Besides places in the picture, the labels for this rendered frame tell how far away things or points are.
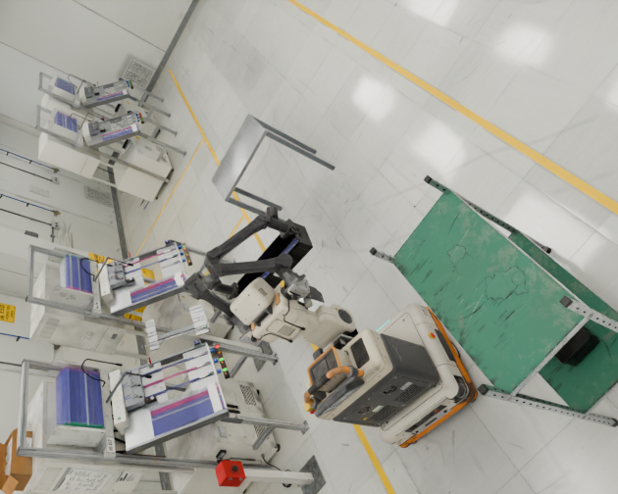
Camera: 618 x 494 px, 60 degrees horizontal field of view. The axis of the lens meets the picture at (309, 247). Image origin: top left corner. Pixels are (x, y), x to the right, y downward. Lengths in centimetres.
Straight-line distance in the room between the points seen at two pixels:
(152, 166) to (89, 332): 369
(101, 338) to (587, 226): 398
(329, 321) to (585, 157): 173
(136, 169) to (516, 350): 678
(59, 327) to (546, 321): 402
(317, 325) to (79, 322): 264
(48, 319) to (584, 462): 402
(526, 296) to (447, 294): 36
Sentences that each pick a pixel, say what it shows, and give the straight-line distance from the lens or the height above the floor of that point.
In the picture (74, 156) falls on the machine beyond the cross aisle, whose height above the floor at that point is 133.
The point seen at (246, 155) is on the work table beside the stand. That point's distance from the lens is 464.
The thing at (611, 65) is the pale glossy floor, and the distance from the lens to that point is 371.
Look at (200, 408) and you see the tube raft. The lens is 403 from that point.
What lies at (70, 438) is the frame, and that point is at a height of 159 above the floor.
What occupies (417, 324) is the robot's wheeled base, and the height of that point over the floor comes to 28.
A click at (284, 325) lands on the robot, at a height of 114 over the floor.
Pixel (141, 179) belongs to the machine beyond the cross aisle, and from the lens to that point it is 835.
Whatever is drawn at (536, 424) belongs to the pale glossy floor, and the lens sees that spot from 319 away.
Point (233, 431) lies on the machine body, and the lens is 436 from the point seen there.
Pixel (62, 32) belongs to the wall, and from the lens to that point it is 1077.
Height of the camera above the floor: 282
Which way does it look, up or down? 36 degrees down
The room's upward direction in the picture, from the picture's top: 68 degrees counter-clockwise
